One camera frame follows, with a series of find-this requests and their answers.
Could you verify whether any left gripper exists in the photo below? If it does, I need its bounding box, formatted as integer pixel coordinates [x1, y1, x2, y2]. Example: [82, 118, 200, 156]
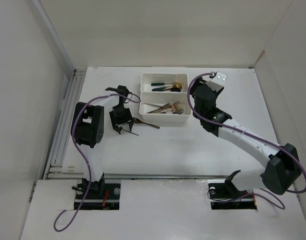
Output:
[111, 104, 132, 133]

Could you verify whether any small copper spoon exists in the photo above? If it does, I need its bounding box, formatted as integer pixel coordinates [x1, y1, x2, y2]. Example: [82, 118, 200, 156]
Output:
[119, 127, 139, 136]

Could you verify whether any brown spoon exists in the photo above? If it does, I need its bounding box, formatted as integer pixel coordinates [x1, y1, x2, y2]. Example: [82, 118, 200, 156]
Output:
[133, 117, 160, 129]

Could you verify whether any brown fork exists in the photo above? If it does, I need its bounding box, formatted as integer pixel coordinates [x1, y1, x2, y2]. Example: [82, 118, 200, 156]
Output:
[147, 108, 184, 115]

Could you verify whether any gold spoon green handle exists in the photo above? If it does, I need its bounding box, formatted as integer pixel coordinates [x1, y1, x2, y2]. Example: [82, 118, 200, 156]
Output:
[152, 85, 176, 92]
[151, 82, 182, 89]

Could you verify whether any long silver fork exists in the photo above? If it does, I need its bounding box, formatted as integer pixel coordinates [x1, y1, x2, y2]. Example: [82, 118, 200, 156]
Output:
[144, 103, 176, 110]

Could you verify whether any rose gold fork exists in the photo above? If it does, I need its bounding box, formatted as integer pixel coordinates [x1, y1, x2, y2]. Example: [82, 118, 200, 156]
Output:
[145, 101, 185, 115]

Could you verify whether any black spoon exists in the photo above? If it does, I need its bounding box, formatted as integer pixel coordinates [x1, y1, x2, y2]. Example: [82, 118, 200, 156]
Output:
[170, 87, 181, 92]

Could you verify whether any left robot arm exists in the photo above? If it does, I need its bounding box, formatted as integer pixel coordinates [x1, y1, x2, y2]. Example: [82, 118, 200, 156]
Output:
[71, 85, 134, 199]

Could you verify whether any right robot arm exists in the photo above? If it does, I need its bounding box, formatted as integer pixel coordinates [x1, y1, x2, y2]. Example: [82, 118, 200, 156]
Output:
[187, 73, 306, 198]

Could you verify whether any near white container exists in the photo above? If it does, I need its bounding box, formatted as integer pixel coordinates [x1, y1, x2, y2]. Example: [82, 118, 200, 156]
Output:
[139, 92, 191, 123]

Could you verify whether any white container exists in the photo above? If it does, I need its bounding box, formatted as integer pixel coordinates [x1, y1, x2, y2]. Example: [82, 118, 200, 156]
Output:
[139, 92, 191, 123]
[140, 73, 188, 93]

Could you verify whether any far white container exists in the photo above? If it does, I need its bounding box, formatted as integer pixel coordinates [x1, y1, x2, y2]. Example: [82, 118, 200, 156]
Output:
[140, 73, 188, 93]

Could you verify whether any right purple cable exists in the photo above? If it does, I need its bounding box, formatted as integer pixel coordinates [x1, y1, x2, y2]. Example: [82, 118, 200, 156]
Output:
[187, 71, 306, 210]

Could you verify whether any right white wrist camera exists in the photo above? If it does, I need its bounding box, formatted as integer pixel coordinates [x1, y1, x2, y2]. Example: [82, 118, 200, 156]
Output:
[207, 71, 228, 92]

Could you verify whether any aluminium rail front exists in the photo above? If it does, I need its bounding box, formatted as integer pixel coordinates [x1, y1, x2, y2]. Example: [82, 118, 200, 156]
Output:
[104, 173, 228, 180]

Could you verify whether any aluminium rail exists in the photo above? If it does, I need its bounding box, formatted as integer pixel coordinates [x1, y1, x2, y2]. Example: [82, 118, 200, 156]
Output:
[104, 173, 228, 180]
[42, 68, 86, 180]

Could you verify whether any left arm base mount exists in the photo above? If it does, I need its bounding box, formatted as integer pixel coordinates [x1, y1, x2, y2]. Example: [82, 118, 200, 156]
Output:
[71, 176, 121, 211]

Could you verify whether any aluminium rail left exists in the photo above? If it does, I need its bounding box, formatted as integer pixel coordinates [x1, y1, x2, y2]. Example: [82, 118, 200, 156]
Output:
[42, 68, 86, 180]

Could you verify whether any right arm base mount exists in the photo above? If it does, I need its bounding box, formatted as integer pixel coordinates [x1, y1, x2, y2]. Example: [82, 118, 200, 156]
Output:
[207, 170, 257, 210]

